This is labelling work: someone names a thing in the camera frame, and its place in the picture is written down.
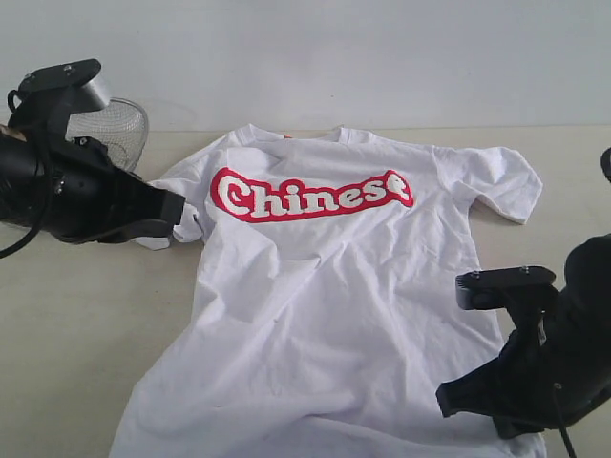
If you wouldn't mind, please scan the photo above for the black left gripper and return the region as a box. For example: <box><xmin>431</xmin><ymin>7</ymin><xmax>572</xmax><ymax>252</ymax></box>
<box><xmin>43</xmin><ymin>136</ymin><xmax>185</xmax><ymax>244</ymax></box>

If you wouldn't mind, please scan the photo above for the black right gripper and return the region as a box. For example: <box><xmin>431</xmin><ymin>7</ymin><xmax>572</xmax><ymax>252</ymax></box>
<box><xmin>435</xmin><ymin>323</ymin><xmax>610</xmax><ymax>438</ymax></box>

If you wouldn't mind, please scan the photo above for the white t-shirt red print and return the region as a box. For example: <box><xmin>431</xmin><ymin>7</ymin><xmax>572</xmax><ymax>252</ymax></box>
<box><xmin>110</xmin><ymin>125</ymin><xmax>546</xmax><ymax>457</ymax></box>

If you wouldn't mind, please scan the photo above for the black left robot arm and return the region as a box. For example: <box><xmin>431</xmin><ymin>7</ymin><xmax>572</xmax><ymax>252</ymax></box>
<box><xmin>1</xmin><ymin>131</ymin><xmax>185</xmax><ymax>244</ymax></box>

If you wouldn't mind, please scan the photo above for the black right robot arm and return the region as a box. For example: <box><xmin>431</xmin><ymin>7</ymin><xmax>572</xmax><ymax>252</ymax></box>
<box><xmin>436</xmin><ymin>235</ymin><xmax>610</xmax><ymax>439</ymax></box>

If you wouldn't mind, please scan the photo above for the metal mesh basket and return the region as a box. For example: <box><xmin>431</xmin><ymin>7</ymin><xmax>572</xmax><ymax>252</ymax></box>
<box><xmin>66</xmin><ymin>98</ymin><xmax>149</xmax><ymax>172</ymax></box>

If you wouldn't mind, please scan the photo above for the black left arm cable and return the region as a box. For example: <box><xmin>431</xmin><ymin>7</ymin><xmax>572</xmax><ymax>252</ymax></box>
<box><xmin>0</xmin><ymin>142</ymin><xmax>53</xmax><ymax>260</ymax></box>

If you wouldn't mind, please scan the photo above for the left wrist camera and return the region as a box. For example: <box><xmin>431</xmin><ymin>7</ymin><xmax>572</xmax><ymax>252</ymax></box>
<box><xmin>7</xmin><ymin>58</ymin><xmax>111</xmax><ymax>136</ymax></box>

